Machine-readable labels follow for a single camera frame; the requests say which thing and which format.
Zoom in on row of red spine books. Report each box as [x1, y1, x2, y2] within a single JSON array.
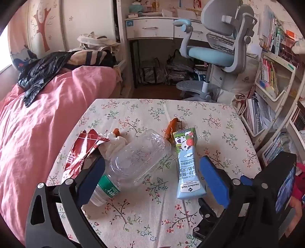
[[260, 58, 280, 96]]

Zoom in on black plastic bag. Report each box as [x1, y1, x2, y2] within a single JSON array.
[[18, 51, 79, 108]]

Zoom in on pink bag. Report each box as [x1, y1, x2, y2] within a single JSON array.
[[294, 162, 305, 201]]

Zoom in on row of colourful paperback books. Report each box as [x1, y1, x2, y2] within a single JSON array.
[[263, 132, 290, 165]]

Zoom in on whale print headboard cushion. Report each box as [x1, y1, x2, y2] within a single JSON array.
[[8, 45, 39, 72]]

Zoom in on black trimmed clear storage bag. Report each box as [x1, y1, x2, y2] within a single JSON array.
[[140, 58, 167, 84]]

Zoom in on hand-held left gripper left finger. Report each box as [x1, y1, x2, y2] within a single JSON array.
[[25, 155, 106, 248]]

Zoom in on white bag with red handles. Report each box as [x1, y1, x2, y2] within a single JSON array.
[[232, 93, 250, 115]]

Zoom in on white rolling book cart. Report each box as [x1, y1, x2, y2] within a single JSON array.
[[261, 100, 305, 167], [241, 50, 298, 143]]

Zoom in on red wrapper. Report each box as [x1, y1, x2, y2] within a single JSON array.
[[62, 129, 110, 178]]

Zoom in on grey blue desk chair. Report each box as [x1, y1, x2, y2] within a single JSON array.
[[173, 0, 259, 103]]

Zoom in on beige black striped cloth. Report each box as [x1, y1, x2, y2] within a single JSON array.
[[67, 46, 117, 71]]

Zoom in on white tote bag tree print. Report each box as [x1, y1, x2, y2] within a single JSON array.
[[235, 56, 261, 96]]

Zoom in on blue green milk carton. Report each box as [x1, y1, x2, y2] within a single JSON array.
[[172, 127, 207, 199]]

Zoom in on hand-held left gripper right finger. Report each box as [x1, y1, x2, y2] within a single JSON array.
[[198, 155, 286, 248]]

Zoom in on clear plastic bottle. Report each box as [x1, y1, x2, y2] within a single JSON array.
[[91, 129, 172, 207]]

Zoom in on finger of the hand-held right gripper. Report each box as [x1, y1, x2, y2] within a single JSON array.
[[193, 199, 224, 241], [240, 175, 253, 187]]

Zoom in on stack of white notebooks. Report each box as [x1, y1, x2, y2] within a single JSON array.
[[242, 92, 274, 136]]

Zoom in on white desk with drawers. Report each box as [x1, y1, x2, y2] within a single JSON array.
[[124, 10, 215, 89]]

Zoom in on stack of upright textbooks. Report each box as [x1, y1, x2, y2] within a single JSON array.
[[258, 5, 297, 60]]

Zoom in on white wardrobe with tree decal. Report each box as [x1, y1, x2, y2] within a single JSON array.
[[7, 0, 120, 54]]

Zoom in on clear plastic wrapped bundle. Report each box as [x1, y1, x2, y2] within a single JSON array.
[[165, 51, 198, 81]]

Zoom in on cream canvas bag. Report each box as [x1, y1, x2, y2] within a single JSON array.
[[77, 33, 121, 52]]

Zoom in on white tissue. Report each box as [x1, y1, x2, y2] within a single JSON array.
[[105, 132, 130, 163]]

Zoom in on floral tablecloth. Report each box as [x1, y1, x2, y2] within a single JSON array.
[[45, 98, 262, 248]]

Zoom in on pink blanket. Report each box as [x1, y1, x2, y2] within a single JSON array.
[[0, 65, 123, 244]]

